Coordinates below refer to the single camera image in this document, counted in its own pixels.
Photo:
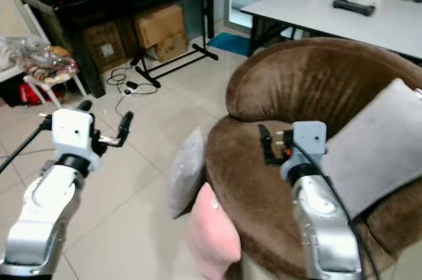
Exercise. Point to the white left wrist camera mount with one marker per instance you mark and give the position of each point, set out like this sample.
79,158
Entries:
74,132

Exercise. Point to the red bag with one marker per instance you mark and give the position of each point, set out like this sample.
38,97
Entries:
33,94

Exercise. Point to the round brown velvet sofa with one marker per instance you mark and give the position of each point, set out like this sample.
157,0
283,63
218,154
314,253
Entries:
303,82

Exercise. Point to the large cardboard box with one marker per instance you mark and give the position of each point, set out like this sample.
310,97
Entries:
159,33

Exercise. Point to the dark cardboard box with label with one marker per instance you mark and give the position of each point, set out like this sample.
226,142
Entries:
104,48

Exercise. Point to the large grey pillow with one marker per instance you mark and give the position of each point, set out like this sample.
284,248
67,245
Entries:
379,148

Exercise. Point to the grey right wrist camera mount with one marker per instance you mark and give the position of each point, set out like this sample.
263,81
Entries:
308,145

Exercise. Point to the white stool with plastic bag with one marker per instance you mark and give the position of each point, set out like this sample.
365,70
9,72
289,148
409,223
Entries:
49,66

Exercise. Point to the white dining table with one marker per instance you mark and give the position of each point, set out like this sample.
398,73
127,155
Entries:
303,11

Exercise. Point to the black desk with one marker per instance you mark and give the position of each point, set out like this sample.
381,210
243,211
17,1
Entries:
66,13

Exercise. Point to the pink pillow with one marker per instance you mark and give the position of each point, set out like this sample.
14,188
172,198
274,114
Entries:
212,240

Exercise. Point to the long black device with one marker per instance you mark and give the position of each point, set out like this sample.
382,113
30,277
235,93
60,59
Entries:
354,7

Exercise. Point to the small grey pillow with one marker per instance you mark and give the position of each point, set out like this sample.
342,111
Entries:
188,171

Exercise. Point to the blue floor mat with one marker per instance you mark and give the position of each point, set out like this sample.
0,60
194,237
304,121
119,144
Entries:
229,43

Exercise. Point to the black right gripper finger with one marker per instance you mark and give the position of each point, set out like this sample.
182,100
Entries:
265,143

